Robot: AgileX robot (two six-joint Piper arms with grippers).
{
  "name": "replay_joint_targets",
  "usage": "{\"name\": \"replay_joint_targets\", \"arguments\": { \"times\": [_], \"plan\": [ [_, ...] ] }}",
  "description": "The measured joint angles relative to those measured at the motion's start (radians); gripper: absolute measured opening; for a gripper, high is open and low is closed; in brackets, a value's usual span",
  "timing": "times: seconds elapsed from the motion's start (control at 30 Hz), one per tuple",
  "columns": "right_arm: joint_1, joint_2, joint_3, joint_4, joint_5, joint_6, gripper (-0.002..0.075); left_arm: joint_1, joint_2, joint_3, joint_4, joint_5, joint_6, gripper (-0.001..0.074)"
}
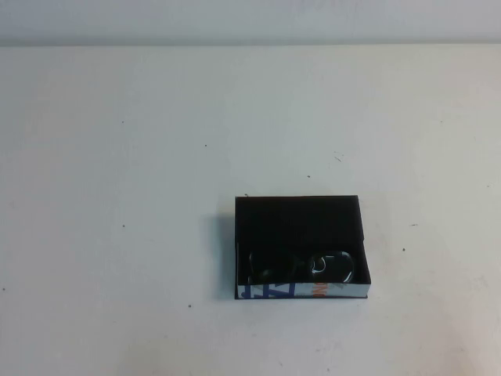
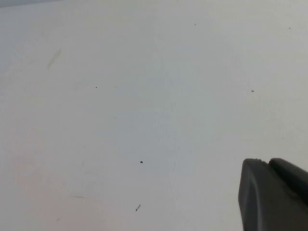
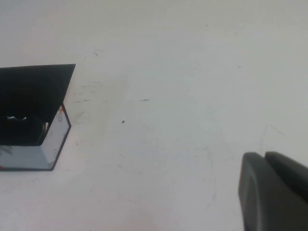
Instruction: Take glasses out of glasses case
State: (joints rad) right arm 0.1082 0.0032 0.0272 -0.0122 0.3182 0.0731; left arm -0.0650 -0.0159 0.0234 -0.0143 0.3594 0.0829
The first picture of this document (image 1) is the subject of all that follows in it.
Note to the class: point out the black printed glasses case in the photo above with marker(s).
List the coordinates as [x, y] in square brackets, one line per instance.
[297, 219]

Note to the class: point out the black-framed glasses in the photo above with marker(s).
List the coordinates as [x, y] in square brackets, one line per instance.
[332, 264]

